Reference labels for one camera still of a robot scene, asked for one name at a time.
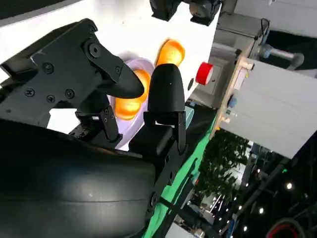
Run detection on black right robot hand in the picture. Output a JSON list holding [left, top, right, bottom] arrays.
[[0, 18, 187, 238]]

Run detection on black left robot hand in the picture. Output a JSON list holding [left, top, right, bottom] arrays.
[[150, 0, 183, 21]]

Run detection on orange and white bread roll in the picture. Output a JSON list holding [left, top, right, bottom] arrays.
[[155, 38, 186, 67], [114, 69, 152, 121]]

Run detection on lilac plate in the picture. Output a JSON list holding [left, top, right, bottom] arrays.
[[106, 57, 155, 151]]

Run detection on grey metal cabinet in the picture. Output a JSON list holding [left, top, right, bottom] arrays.
[[217, 11, 264, 52]]

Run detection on red round button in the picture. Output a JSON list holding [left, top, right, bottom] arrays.
[[195, 61, 214, 87]]

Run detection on wooden board panel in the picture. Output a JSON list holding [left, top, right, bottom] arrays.
[[210, 49, 255, 140]]

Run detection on pale green mug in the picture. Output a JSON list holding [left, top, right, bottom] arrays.
[[184, 105, 195, 130]]

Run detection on green cloth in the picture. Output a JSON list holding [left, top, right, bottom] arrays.
[[145, 115, 215, 238]]

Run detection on white machine housing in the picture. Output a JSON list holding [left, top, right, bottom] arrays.
[[217, 59, 317, 160]]

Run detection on green leafy plants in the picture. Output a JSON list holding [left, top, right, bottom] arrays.
[[197, 132, 251, 201]]

